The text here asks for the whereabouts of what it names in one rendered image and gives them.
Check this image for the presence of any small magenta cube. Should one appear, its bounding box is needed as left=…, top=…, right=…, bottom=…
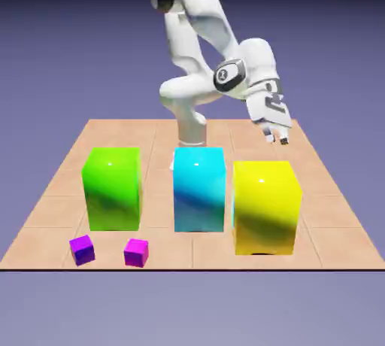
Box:
left=123, top=238, right=150, bottom=269

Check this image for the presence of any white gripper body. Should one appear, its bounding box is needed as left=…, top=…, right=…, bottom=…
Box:
left=245, top=90, right=293, bottom=129

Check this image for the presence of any small purple cube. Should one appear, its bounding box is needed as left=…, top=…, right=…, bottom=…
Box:
left=68, top=234, right=96, bottom=267

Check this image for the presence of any large green box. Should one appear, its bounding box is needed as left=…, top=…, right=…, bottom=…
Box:
left=80, top=147, right=143, bottom=232

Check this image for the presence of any large yellow box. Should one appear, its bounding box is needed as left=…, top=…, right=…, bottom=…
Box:
left=232, top=160, right=303, bottom=256

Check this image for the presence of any large cyan box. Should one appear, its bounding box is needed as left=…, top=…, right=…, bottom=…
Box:
left=172, top=147, right=227, bottom=233

